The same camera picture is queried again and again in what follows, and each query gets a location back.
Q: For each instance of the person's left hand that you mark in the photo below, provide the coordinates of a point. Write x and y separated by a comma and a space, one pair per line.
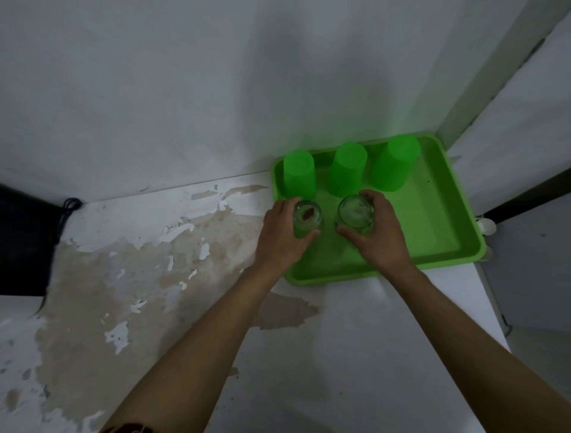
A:
279, 245

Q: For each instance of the person's right hand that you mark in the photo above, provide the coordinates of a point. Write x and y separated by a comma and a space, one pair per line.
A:
386, 241

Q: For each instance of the stained clear glass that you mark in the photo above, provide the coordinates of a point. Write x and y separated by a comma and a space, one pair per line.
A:
308, 216

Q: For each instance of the green plastic tray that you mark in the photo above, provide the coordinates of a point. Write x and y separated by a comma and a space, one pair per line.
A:
437, 223

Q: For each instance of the green plastic cup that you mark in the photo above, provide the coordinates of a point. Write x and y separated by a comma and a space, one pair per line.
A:
397, 163
299, 174
348, 169

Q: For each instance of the person's right forearm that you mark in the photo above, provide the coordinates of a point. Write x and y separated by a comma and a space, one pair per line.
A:
477, 352

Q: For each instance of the person's left forearm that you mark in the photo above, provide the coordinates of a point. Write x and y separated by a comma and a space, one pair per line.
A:
192, 357

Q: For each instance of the white water dispenser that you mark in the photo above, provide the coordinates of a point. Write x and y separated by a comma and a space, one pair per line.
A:
22, 245

